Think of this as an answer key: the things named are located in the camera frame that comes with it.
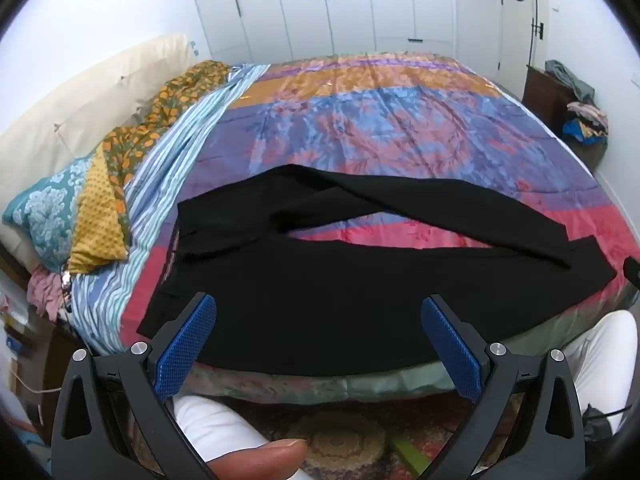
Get left hand thumb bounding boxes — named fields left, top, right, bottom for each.
left=207, top=439, right=308, bottom=480

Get white trouser leg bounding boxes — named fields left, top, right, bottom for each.
left=171, top=310, right=638, bottom=479

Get pile of clothes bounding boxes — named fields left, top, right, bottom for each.
left=544, top=60, right=608, bottom=146

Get cream headboard cushion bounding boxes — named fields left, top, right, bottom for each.
left=0, top=32, right=196, bottom=261

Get white door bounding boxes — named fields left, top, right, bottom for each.
left=497, top=0, right=549, bottom=100

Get pink crumpled cloth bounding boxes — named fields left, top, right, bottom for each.
left=26, top=266, right=72, bottom=323

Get blue striped sheet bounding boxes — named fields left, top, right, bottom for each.
left=72, top=64, right=269, bottom=354

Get teal floral pillow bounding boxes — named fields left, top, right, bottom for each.
left=2, top=152, right=96, bottom=272

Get yellow dotted pillow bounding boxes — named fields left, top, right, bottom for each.
left=67, top=141, right=128, bottom=275

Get white wardrobe doors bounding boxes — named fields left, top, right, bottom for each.
left=184, top=0, right=501, bottom=64

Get dark wooden nightstand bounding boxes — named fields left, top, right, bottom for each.
left=522, top=66, right=608, bottom=172

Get colourful tie-dye bedspread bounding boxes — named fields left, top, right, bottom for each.
left=120, top=53, right=639, bottom=404

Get black pants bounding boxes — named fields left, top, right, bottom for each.
left=139, top=165, right=616, bottom=377

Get orange floral green cloth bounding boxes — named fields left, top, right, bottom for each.
left=102, top=60, right=231, bottom=245

